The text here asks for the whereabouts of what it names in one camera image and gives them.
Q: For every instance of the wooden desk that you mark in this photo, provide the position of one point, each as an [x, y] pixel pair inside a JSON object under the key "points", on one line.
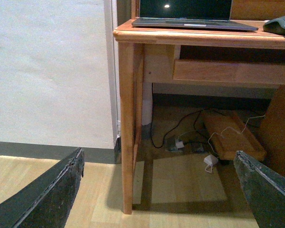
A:
{"points": [[148, 55]]}

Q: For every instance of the white pipe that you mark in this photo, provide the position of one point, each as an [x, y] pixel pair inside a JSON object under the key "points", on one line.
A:
{"points": [[147, 103]]}

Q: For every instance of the grey laptop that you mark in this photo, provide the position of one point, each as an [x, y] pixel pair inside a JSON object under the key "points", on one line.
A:
{"points": [[190, 14]]}

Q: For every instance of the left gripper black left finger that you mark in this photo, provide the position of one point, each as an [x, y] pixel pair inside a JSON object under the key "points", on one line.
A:
{"points": [[47, 201]]}

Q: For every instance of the wooden pull-out keyboard tray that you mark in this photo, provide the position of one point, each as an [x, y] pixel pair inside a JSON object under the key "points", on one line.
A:
{"points": [[231, 65]]}

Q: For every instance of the dark grey computer mouse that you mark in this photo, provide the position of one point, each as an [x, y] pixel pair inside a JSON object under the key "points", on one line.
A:
{"points": [[276, 26]]}

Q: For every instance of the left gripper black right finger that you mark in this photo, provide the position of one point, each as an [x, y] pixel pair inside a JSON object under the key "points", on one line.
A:
{"points": [[264, 190]]}

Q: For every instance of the white power adapter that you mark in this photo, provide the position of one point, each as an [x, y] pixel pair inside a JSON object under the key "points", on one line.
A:
{"points": [[210, 161]]}

